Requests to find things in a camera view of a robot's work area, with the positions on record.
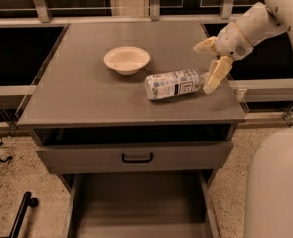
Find black drawer handle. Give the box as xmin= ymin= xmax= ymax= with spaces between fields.
xmin=121 ymin=153 xmax=154 ymax=164

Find clear acrylic bracket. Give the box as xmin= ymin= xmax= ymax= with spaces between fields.
xmin=230 ymin=80 xmax=249 ymax=114

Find metal window railing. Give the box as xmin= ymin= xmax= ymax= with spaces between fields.
xmin=0 ymin=0 xmax=293 ymax=30

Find white bowl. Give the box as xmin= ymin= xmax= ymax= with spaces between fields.
xmin=103 ymin=46 xmax=150 ymax=75

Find blue labelled plastic bottle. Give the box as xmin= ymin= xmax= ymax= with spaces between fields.
xmin=144 ymin=69 xmax=208 ymax=100

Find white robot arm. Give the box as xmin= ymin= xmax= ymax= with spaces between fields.
xmin=194 ymin=0 xmax=293 ymax=238

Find grey drawer cabinet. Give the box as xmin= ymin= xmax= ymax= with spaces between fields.
xmin=16 ymin=20 xmax=247 ymax=238

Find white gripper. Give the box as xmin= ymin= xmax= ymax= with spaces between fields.
xmin=193 ymin=21 xmax=253 ymax=94

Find black stand leg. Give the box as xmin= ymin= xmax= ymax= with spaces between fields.
xmin=8 ymin=192 xmax=39 ymax=238

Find open grey middle drawer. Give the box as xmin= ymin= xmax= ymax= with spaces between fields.
xmin=62 ymin=171 xmax=220 ymax=238

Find grey top drawer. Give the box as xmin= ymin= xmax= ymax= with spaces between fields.
xmin=36 ymin=141 xmax=233 ymax=174

